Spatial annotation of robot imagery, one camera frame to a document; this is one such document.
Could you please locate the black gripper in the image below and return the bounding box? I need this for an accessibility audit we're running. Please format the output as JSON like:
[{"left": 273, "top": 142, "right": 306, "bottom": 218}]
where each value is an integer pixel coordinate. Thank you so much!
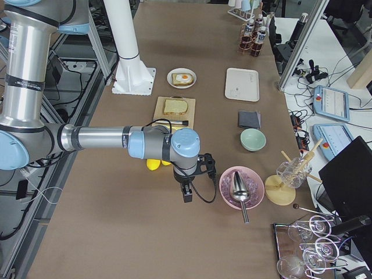
[{"left": 173, "top": 165, "right": 194, "bottom": 203}]

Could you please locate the white cup rack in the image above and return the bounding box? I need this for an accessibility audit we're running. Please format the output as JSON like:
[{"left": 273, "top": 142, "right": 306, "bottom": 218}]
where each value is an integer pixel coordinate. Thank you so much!
[{"left": 227, "top": 0, "right": 262, "bottom": 22}]

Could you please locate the bread slice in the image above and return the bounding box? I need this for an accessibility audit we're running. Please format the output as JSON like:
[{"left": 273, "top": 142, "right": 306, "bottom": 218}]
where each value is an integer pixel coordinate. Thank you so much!
[
  {"left": 171, "top": 73, "right": 194, "bottom": 87},
  {"left": 163, "top": 99, "right": 188, "bottom": 115}
]

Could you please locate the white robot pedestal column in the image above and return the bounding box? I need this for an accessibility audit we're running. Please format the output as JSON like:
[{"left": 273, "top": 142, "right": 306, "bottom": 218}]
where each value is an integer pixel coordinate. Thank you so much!
[{"left": 104, "top": 0, "right": 156, "bottom": 96}]

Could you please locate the blue teach pendant near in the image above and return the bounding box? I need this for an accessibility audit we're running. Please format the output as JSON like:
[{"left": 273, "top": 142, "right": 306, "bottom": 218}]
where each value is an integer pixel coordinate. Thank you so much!
[{"left": 312, "top": 123, "right": 354, "bottom": 161}]

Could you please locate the tea bottle two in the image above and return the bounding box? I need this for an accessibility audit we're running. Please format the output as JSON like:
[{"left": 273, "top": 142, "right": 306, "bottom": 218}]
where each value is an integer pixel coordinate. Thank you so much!
[{"left": 251, "top": 26, "right": 266, "bottom": 57}]

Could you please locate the blue teach pendant far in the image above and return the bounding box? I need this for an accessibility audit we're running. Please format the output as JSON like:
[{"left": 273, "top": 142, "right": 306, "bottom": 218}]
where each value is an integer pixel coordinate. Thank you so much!
[{"left": 313, "top": 85, "right": 350, "bottom": 122}]

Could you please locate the wooden mug tree stand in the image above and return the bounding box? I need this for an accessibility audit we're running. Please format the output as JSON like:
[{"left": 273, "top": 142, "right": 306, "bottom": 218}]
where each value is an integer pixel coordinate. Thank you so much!
[{"left": 264, "top": 138, "right": 323, "bottom": 206}]

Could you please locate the copper wire bottle rack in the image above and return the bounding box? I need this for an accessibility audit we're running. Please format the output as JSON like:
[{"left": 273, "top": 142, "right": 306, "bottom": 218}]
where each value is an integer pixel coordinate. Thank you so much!
[{"left": 238, "top": 22, "right": 257, "bottom": 55}]

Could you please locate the wooden cutting board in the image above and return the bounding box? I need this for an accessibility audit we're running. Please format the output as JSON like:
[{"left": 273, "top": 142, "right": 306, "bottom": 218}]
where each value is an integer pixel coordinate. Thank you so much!
[{"left": 153, "top": 96, "right": 196, "bottom": 130}]

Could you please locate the blue teach pendant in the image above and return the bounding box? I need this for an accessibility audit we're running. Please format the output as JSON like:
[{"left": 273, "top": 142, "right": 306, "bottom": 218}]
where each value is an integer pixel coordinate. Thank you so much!
[
  {"left": 312, "top": 123, "right": 354, "bottom": 161},
  {"left": 313, "top": 85, "right": 350, "bottom": 122}
]

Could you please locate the tea bottle one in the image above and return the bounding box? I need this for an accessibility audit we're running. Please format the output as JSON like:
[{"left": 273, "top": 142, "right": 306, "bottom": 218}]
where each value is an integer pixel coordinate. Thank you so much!
[{"left": 241, "top": 19, "right": 254, "bottom": 43}]

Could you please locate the cream rabbit tray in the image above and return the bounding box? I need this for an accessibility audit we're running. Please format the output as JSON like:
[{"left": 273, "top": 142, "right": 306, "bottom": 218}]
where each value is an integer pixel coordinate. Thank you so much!
[{"left": 224, "top": 67, "right": 260, "bottom": 102}]

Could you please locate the yellow lemon far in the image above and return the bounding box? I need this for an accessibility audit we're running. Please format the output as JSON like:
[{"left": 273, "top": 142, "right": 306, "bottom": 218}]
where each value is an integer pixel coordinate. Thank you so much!
[{"left": 161, "top": 160, "right": 171, "bottom": 166}]

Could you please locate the pink bowl with ice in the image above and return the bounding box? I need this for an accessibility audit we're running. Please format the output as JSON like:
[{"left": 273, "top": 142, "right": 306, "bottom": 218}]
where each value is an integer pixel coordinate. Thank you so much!
[{"left": 219, "top": 166, "right": 264, "bottom": 210}]

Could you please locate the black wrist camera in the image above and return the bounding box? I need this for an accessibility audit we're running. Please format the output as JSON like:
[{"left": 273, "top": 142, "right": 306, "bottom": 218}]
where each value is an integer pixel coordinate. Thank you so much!
[{"left": 198, "top": 153, "right": 216, "bottom": 179}]

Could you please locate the tea bottle three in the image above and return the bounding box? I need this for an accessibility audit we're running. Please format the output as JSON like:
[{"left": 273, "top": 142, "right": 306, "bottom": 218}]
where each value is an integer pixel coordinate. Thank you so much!
[{"left": 253, "top": 13, "right": 263, "bottom": 31}]

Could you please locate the fried egg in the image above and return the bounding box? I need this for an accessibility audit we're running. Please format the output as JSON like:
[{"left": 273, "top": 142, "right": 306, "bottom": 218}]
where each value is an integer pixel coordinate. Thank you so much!
[{"left": 175, "top": 74, "right": 192, "bottom": 83}]

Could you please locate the wine glass tray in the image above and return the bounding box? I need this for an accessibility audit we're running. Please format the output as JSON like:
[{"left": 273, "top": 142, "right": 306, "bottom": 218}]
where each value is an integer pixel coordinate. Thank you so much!
[{"left": 273, "top": 215, "right": 348, "bottom": 278}]

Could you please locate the white round plate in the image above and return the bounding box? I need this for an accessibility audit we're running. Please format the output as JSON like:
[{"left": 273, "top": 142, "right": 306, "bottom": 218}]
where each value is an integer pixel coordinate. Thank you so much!
[{"left": 167, "top": 68, "right": 197, "bottom": 89}]

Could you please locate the black monitor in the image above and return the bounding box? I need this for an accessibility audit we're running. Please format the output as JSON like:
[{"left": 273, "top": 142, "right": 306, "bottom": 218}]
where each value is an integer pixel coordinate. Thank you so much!
[{"left": 319, "top": 136, "right": 371, "bottom": 221}]

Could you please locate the steel muddler rod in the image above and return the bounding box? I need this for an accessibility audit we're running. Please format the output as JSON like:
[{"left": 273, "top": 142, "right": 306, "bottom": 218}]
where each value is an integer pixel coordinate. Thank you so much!
[{"left": 155, "top": 120, "right": 189, "bottom": 126}]

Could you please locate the green bowl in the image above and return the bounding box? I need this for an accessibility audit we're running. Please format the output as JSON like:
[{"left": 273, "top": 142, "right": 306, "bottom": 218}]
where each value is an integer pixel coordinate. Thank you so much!
[{"left": 240, "top": 128, "right": 267, "bottom": 152}]

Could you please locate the grey folded cloth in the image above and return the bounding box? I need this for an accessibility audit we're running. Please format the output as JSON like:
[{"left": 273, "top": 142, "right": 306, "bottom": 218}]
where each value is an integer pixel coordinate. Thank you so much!
[{"left": 238, "top": 110, "right": 261, "bottom": 129}]

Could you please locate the metal scoop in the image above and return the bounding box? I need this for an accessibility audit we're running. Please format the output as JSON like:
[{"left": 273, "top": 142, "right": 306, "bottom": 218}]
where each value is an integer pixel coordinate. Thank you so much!
[{"left": 230, "top": 171, "right": 250, "bottom": 224}]

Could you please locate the glass mug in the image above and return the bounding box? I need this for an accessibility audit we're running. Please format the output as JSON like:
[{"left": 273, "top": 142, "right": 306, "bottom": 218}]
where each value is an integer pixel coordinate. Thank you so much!
[{"left": 276, "top": 158, "right": 312, "bottom": 188}]

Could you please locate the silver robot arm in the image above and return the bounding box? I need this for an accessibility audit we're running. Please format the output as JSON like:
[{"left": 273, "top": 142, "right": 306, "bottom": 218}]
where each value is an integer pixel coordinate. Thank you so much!
[{"left": 1, "top": 1, "right": 201, "bottom": 202}]

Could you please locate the aluminium frame post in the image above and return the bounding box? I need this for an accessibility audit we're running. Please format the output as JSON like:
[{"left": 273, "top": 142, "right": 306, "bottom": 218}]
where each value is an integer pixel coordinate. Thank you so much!
[{"left": 278, "top": 0, "right": 329, "bottom": 92}]

